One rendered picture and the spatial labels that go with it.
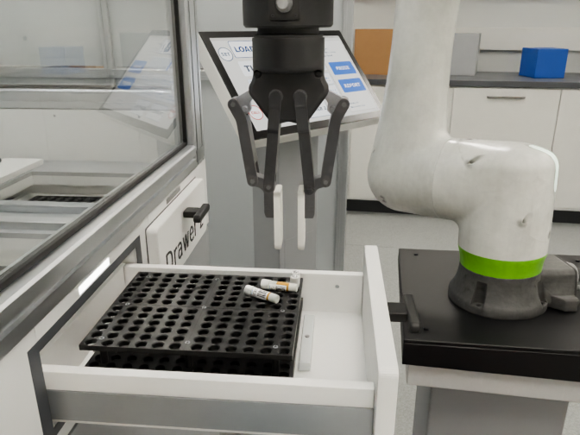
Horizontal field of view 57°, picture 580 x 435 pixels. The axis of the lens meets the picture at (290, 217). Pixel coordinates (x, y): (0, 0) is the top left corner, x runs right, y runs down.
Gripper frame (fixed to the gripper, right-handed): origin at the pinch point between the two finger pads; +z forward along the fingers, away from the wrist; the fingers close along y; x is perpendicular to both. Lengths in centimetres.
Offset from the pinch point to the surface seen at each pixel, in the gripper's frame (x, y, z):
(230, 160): 164, -39, 34
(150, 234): 13.6, -21.8, 8.0
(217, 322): -6.8, -7.6, 10.1
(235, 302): -2.1, -6.5, 10.2
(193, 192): 34.5, -20.5, 8.1
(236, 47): 81, -20, -16
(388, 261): 211, 38, 101
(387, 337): -12.8, 10.4, 7.5
